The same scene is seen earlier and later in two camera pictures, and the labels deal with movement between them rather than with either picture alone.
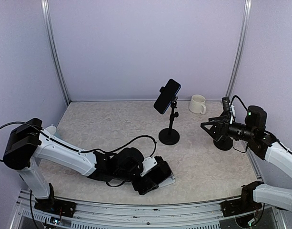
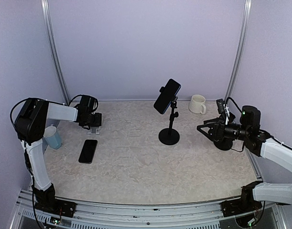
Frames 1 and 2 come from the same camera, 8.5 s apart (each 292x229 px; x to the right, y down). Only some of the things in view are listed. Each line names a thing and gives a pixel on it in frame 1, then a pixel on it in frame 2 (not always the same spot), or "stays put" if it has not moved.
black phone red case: (161, 171) → (88, 151)
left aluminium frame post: (45, 9) stays put
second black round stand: (224, 144) stays put
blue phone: (169, 91) stays put
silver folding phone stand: (171, 180) → (94, 130)
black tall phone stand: (170, 136) stays put
